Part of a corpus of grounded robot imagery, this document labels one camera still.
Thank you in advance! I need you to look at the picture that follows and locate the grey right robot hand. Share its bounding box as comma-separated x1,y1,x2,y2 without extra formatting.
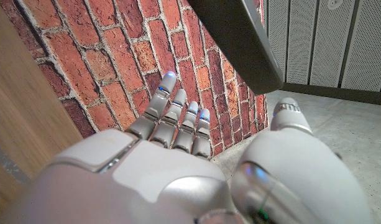
0,70,374,224

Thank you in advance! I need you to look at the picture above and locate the red brick print backdrop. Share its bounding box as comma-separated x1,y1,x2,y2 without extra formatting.
0,0,269,156

